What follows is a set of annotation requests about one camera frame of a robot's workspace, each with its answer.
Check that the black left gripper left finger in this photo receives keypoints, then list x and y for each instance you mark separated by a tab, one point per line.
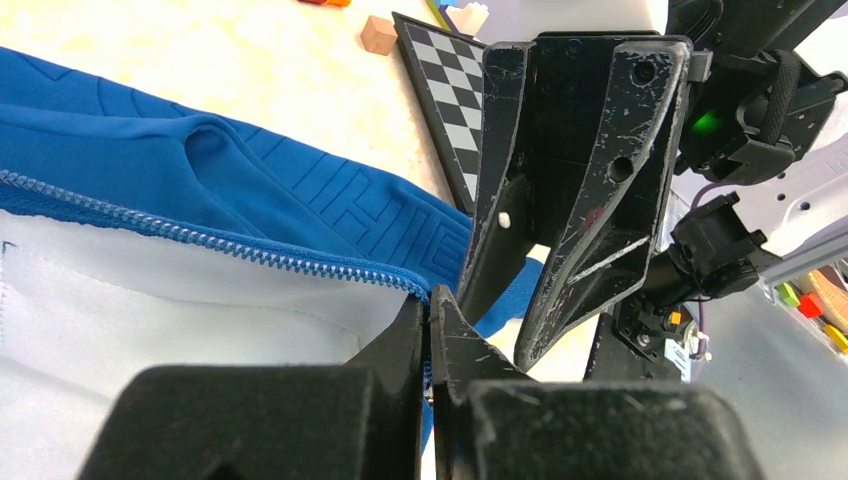
358	420

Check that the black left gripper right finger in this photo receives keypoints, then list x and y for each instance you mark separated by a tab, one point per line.
492	421

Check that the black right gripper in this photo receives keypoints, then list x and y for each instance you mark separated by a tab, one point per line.
602	116

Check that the blue zip jacket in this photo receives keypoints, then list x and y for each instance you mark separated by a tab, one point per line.
138	232

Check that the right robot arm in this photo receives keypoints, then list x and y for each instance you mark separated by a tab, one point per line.
754	107

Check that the black white checkerboard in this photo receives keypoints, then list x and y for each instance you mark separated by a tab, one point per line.
445	71

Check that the small brown wooden cube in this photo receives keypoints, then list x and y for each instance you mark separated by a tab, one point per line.
378	35

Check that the yellow red toy block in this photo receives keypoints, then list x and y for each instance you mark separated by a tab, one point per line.
333	3

